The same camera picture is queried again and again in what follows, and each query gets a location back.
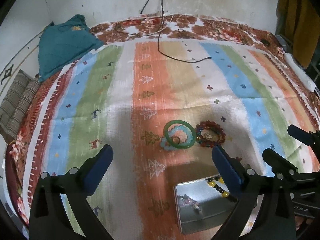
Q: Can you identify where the yellow black bead bracelet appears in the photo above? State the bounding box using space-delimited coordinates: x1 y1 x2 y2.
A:
206 175 237 203

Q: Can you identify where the metal tin box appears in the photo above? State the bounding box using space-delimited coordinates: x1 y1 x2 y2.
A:
173 177 258 235

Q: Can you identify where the teal pillow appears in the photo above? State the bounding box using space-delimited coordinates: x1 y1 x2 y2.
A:
38 14 103 82

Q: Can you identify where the mustard yellow hanging cloth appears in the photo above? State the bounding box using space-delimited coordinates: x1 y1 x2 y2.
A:
277 0 319 68

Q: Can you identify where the gold earring pair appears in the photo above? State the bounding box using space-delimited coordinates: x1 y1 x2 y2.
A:
203 132 213 140

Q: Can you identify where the white power strip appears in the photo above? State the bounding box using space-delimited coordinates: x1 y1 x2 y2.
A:
284 53 316 92

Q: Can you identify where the dark red bead bracelet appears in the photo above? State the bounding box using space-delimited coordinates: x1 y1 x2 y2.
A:
195 120 226 147

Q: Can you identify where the green jade bangle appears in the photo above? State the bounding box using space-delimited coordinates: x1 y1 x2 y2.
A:
161 120 196 151

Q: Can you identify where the black charging cable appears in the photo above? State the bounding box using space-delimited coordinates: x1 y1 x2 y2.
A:
139 0 213 64

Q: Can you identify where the red floral blanket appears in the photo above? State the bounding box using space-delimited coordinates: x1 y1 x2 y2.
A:
4 13 320 230

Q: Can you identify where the striped colourful bed cloth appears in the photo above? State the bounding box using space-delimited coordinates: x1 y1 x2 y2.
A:
23 38 320 240

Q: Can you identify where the white cable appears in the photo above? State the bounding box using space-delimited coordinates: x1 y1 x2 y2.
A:
113 13 176 38

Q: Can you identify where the brown striped cushion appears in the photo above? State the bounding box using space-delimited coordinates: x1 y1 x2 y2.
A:
1 70 40 144

